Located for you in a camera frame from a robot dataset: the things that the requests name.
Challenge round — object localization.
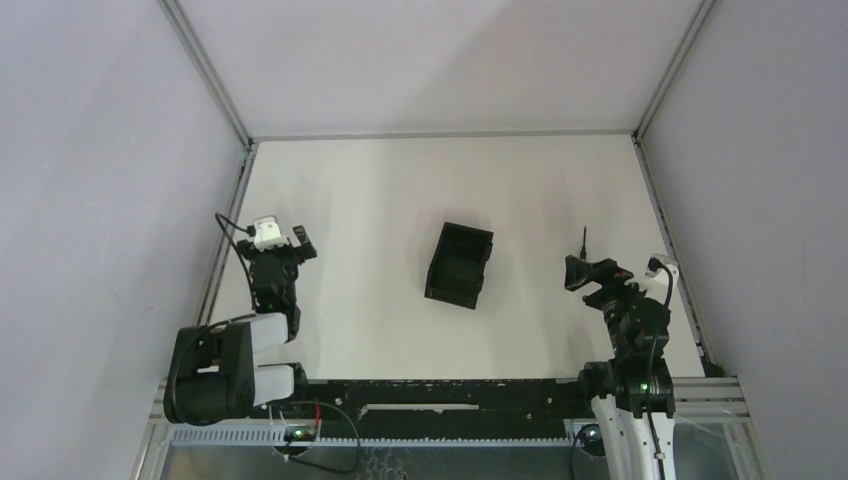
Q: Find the small green circuit board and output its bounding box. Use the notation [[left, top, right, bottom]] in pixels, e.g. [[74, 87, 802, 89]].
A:
[[284, 427, 317, 443]]

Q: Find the black plastic bin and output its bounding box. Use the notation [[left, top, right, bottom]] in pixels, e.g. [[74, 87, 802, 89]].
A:
[[424, 222, 494, 310]]

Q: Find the black mounting rail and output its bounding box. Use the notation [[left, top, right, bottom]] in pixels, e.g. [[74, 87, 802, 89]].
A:
[[296, 379, 594, 441]]

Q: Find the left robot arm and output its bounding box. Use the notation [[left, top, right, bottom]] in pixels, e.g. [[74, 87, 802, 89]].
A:
[[163, 217, 317, 426]]

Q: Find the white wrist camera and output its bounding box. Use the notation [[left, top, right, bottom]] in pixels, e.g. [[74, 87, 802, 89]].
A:
[[628, 254, 679, 303], [252, 215, 289, 251]]

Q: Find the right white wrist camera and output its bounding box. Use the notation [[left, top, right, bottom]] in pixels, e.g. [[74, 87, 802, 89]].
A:
[[628, 254, 679, 303]]

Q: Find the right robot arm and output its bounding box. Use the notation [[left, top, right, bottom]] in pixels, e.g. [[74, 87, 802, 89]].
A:
[[564, 254, 679, 479]]

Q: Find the grey slotted cable duct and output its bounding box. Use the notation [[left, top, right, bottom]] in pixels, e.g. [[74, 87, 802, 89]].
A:
[[168, 423, 578, 448]]

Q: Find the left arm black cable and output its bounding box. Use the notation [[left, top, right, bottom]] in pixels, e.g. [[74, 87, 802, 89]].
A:
[[213, 212, 260, 313]]

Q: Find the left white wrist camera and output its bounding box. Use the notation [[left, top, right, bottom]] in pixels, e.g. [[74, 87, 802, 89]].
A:
[[252, 215, 289, 251]]

